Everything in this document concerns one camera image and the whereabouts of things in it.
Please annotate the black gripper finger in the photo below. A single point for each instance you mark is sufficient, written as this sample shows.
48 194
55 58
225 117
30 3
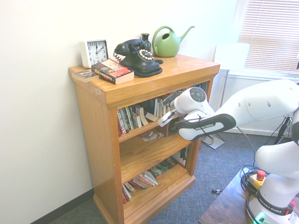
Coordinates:
169 100

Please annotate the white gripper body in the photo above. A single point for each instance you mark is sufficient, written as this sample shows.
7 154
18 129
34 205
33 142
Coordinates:
163 122

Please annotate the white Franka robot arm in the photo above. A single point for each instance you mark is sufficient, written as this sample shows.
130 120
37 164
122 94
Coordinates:
257 105

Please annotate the blue spine book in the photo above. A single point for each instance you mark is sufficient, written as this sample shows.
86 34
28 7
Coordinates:
203 86

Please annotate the black white cover book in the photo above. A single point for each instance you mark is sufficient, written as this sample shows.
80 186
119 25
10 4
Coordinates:
184 156

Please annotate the dark red spine book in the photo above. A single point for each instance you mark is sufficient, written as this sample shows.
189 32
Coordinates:
122 122

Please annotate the dark green cover book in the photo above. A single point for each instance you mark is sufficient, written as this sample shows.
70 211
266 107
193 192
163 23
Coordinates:
163 168

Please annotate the red black paperback book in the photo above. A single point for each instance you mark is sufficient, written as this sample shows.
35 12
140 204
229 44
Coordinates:
112 71

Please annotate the small dark paperback book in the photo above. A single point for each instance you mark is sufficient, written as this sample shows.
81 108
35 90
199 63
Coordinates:
84 75

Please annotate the white paged paperback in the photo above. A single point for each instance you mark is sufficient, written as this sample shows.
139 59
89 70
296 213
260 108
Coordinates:
161 107

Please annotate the wooden speaker box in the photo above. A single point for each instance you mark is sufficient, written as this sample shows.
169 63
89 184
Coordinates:
172 128

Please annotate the loose paper cards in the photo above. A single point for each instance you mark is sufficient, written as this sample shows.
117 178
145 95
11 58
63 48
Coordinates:
151 135

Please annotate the cream paged upright paperback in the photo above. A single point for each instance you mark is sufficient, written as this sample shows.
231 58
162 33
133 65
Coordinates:
141 116

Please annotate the black rotary telephone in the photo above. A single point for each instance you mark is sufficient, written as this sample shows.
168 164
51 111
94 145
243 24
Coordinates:
142 63

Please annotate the green plastic watering can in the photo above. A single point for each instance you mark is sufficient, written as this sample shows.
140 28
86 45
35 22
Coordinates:
167 45

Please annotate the white leaning paperback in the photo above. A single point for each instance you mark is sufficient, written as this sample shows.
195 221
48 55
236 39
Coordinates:
150 177

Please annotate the wooden bookshelf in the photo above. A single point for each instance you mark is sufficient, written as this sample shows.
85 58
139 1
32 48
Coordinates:
98 130

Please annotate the black glossy vase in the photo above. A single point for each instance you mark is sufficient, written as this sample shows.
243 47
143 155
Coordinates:
145 37

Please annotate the white floor lamp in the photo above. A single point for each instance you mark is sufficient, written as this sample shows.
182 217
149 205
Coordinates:
231 56

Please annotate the small black metal part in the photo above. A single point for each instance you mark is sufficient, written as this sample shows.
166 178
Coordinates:
216 191

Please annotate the white square alarm clock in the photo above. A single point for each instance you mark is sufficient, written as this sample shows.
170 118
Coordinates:
93 52

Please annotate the dark wooden table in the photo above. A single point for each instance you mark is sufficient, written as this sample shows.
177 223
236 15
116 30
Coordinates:
224 205

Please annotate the red yellow emergency stop button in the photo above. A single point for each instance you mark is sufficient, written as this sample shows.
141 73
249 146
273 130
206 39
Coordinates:
261 174

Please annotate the window blinds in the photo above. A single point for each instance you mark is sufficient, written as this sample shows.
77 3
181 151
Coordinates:
268 23

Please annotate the black camera stand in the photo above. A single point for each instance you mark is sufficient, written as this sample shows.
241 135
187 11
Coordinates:
283 128

